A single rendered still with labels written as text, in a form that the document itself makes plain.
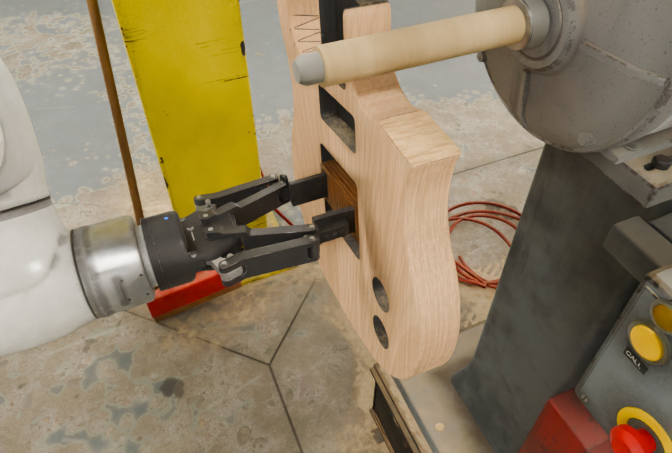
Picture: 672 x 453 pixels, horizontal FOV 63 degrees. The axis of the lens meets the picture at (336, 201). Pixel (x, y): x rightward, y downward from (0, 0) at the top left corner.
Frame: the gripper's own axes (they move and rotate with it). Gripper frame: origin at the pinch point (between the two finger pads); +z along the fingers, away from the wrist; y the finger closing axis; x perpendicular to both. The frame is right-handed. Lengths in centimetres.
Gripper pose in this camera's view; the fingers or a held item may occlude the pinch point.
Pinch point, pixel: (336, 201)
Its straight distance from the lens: 60.1
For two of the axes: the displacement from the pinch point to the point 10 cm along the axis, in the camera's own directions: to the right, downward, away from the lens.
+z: 9.2, -2.7, 2.9
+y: 3.9, 5.1, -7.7
